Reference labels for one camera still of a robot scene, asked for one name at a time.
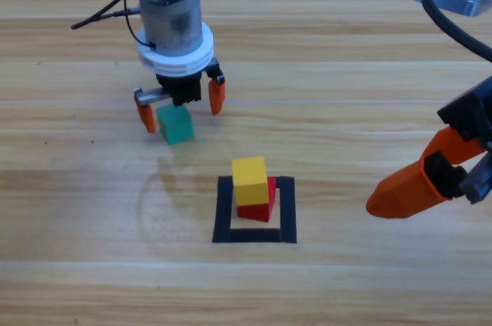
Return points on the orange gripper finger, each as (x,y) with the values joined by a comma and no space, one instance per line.
(403,195)
(457,149)
(147,118)
(216,97)

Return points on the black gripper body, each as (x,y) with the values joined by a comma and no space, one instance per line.
(186,89)
(473,118)

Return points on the green wooden block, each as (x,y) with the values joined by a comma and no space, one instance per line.
(175,126)

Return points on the yellow wooden block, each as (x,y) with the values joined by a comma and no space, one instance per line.
(250,183)

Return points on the red wooden block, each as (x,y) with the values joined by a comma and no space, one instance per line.
(257,212)

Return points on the black tape square outline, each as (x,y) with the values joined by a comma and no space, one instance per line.
(223,222)

